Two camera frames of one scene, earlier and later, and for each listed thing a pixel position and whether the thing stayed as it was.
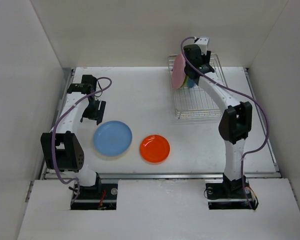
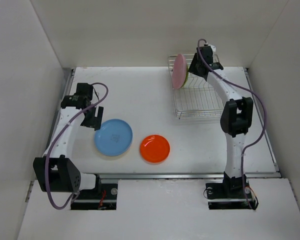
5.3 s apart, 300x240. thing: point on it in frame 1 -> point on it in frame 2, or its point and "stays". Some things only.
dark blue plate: (191, 83) -> (114, 137)
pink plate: (178, 75) stays
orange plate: (154, 149) stays
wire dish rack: (194, 101) stays
